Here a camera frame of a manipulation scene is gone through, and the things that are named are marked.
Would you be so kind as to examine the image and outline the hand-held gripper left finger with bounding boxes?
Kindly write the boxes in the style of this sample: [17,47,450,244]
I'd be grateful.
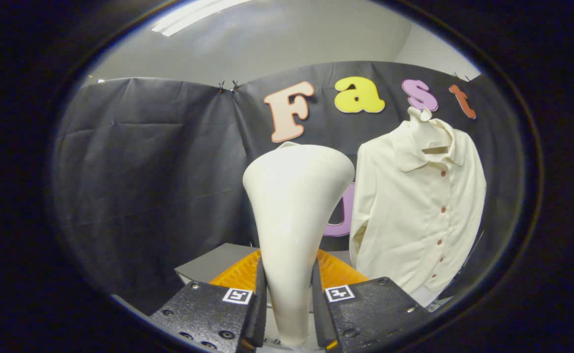
[150,249,268,353]

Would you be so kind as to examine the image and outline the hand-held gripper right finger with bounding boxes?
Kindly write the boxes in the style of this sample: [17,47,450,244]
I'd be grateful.
[311,249,432,350]

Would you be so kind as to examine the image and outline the cream button shirt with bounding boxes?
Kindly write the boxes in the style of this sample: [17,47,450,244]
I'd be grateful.
[349,118,487,307]

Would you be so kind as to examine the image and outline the white garment steamer head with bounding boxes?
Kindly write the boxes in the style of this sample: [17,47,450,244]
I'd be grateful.
[242,141,355,348]

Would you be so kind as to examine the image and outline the grey curved table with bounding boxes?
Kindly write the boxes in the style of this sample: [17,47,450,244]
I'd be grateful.
[174,242,361,286]

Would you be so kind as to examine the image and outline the black backdrop cloth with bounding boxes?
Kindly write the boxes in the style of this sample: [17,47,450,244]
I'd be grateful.
[54,60,525,314]

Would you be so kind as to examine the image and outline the white plastic hanger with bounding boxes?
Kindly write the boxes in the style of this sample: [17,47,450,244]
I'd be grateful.
[407,106,451,153]

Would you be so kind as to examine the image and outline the ceiling light panel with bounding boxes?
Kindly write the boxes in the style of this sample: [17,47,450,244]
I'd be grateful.
[150,0,253,37]

